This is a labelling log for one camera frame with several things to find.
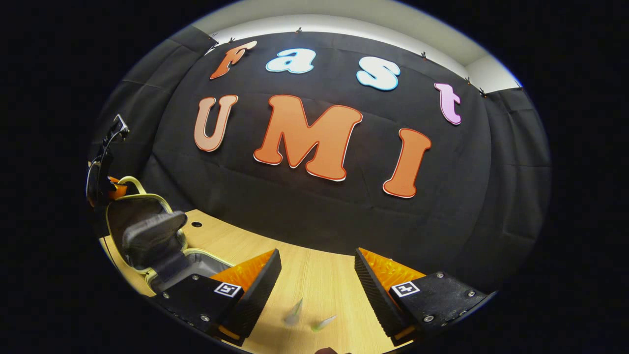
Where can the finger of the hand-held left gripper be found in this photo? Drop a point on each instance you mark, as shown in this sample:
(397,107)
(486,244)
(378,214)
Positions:
(117,189)

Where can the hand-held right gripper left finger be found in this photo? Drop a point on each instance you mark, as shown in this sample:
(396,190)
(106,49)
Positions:
(258,295)

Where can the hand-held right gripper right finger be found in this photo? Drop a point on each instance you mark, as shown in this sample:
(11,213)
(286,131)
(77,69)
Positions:
(376,295)

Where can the pale yellow suitcase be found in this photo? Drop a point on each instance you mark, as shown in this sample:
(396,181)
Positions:
(147,236)

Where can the white tube green cap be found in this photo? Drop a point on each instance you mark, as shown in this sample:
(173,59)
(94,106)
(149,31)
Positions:
(324,323)

